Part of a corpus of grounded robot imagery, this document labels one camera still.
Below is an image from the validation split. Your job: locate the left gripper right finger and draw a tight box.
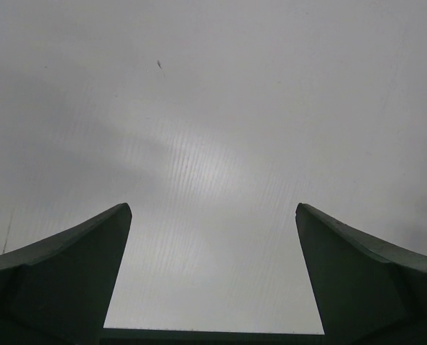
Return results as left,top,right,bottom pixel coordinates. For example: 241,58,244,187
295,203,427,344

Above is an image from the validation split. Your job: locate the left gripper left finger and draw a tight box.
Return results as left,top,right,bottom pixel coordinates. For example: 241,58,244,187
0,203,132,344

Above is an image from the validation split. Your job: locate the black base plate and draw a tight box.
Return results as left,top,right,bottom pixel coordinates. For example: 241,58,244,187
100,328,327,345

